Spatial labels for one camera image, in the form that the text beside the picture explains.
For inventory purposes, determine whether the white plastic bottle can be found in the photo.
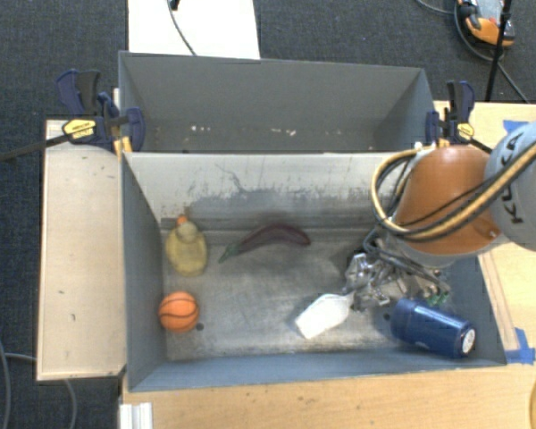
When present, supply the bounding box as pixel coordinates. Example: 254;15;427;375
293;292;356;341

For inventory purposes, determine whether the blue can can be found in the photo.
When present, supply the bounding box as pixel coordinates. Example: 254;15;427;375
389;297;478;360

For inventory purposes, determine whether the purple toy eggplant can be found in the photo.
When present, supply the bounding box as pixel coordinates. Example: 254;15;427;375
217;223;313;265

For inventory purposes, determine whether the grey metal bin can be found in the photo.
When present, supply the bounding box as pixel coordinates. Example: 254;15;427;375
117;50;509;393

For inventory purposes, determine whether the pale wood flat board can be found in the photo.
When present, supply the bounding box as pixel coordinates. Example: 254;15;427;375
36;118;129;382

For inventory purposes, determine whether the orange toy basketball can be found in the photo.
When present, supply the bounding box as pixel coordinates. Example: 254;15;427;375
157;290;201;334

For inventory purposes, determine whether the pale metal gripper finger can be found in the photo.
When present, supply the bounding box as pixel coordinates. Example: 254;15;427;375
342;252;382;294
350;290;391;313

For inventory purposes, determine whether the yellow bottle with orange cap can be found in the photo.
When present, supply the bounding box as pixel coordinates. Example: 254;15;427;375
164;214;209;278

